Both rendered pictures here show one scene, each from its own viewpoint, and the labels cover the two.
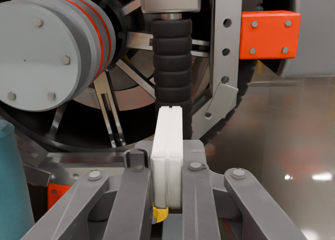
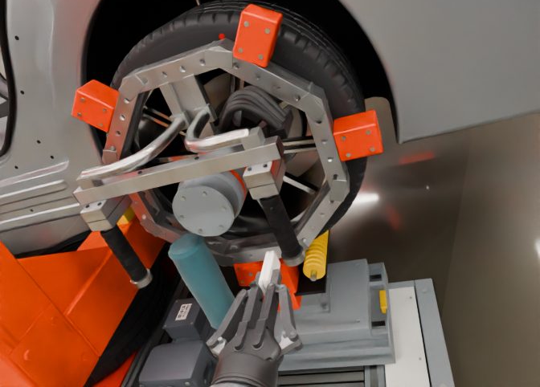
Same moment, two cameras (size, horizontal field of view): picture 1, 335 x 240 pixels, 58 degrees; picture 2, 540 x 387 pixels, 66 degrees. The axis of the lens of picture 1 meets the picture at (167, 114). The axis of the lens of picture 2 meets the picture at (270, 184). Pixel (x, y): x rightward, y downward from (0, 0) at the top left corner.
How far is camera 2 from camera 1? 0.50 m
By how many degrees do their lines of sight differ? 18
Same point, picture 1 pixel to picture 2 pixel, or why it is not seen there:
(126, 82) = not seen: hidden behind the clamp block
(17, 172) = (212, 265)
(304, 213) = (508, 234)
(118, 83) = not seen: hidden behind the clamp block
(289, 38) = (373, 140)
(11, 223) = (217, 295)
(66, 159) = (241, 243)
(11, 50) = (194, 209)
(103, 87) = not seen: hidden behind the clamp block
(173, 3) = (265, 193)
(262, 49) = (355, 152)
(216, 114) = (336, 200)
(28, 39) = (202, 202)
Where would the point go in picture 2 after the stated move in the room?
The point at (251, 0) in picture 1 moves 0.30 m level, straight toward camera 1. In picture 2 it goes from (345, 106) to (304, 185)
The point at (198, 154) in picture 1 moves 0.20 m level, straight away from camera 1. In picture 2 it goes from (276, 277) to (298, 198)
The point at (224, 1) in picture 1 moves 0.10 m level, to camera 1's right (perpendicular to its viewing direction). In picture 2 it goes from (317, 128) to (366, 116)
